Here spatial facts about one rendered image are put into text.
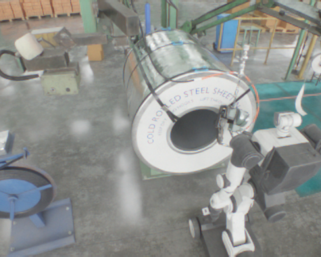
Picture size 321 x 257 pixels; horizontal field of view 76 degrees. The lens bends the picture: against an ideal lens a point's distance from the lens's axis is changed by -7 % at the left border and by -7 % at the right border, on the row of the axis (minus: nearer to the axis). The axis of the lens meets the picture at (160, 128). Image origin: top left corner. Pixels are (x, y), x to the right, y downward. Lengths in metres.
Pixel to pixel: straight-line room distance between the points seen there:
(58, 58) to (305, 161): 1.28
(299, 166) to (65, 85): 1.21
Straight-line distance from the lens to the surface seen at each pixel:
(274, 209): 1.39
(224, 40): 6.26
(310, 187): 3.08
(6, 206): 2.15
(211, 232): 2.14
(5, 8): 12.97
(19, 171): 1.83
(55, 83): 1.29
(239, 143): 1.10
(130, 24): 0.77
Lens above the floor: 2.06
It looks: 39 degrees down
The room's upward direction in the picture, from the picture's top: straight up
